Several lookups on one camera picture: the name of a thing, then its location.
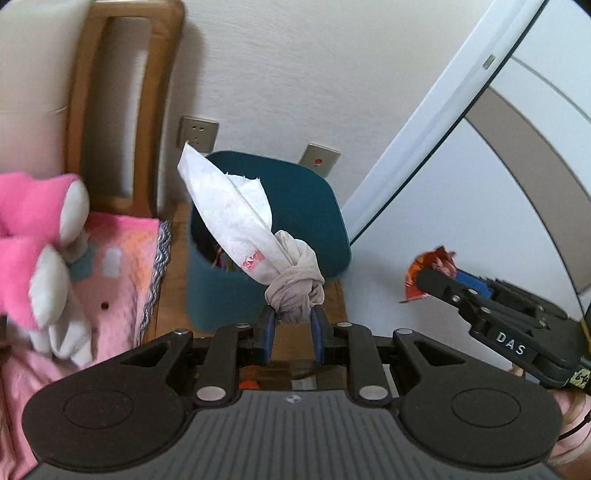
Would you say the red foil candy wrapper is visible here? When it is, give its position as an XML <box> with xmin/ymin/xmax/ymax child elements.
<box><xmin>399</xmin><ymin>245</ymin><xmax>459</xmax><ymax>304</ymax></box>

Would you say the knotted white plastic bag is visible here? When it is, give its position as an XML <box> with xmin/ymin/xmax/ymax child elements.
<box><xmin>177</xmin><ymin>144</ymin><xmax>325</xmax><ymax>324</ymax></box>

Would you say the teal plastic trash bin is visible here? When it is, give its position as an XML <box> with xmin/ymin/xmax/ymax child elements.
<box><xmin>177</xmin><ymin>145</ymin><xmax>351</xmax><ymax>333</ymax></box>

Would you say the person's right hand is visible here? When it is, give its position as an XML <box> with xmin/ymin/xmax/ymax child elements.
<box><xmin>510</xmin><ymin>366</ymin><xmax>591</xmax><ymax>467</ymax></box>

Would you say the white wardrobe door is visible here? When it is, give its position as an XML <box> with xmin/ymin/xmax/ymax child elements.
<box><xmin>342</xmin><ymin>1</ymin><xmax>590</xmax><ymax>368</ymax></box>

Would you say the pink patterned blanket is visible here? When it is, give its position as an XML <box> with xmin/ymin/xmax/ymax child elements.
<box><xmin>69</xmin><ymin>212</ymin><xmax>171</xmax><ymax>363</ymax></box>

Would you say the pink plush bear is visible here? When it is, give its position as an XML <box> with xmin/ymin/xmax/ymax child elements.
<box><xmin>1</xmin><ymin>172</ymin><xmax>89</xmax><ymax>331</ymax></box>

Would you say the beige padded headboard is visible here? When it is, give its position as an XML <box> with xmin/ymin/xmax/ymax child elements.
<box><xmin>1</xmin><ymin>1</ymin><xmax>91</xmax><ymax>178</ymax></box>

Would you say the wall switch with red dot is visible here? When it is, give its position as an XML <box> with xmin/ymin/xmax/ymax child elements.
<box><xmin>298</xmin><ymin>143</ymin><xmax>341</xmax><ymax>178</ymax></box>

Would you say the wall power socket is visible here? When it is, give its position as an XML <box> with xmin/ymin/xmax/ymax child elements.
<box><xmin>177</xmin><ymin>115</ymin><xmax>219</xmax><ymax>154</ymax></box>

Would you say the wooden headboard frame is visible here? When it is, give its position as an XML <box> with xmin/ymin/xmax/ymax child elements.
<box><xmin>64</xmin><ymin>1</ymin><xmax>185</xmax><ymax>217</ymax></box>

